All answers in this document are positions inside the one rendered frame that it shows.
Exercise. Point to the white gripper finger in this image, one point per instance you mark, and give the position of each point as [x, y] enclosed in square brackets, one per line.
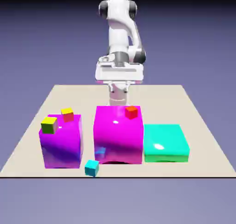
[125, 88]
[111, 88]

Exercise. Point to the large magenta box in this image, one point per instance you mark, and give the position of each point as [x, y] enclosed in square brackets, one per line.
[118, 135]

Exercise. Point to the small cyan cube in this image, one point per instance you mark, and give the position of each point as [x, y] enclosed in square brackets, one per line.
[91, 168]

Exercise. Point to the small yellow green cube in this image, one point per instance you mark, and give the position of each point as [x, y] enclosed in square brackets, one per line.
[48, 126]

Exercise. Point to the large turquoise box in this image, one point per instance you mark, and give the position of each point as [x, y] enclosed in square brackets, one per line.
[164, 141]

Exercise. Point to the small yellow red cube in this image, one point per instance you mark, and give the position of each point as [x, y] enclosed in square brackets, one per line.
[67, 114]

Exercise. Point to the large purple box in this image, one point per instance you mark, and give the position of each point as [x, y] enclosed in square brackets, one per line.
[62, 146]

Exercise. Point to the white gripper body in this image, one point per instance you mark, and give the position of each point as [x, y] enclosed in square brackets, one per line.
[119, 75]

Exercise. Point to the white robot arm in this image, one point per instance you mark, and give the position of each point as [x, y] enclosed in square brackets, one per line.
[118, 24]

